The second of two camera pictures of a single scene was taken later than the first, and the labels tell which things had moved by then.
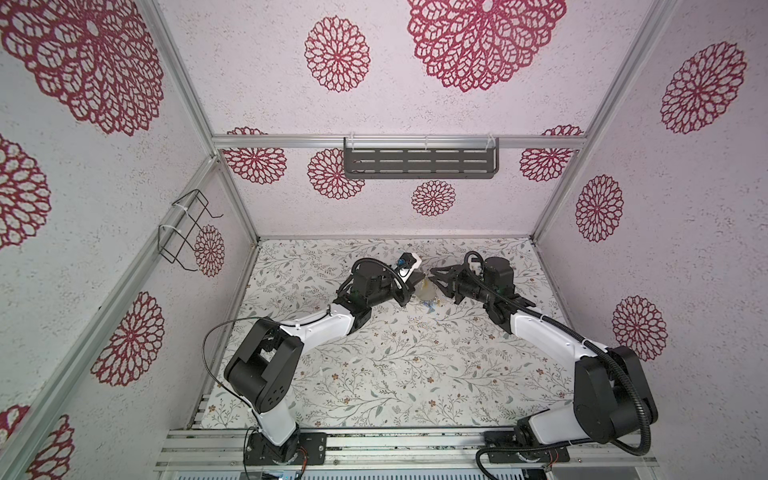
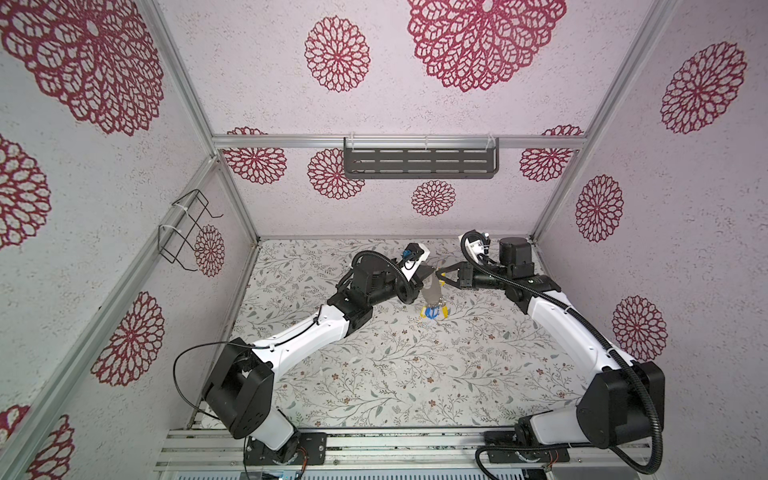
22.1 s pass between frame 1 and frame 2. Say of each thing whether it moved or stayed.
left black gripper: stayed
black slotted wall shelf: stayed
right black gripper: moved
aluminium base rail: stayed
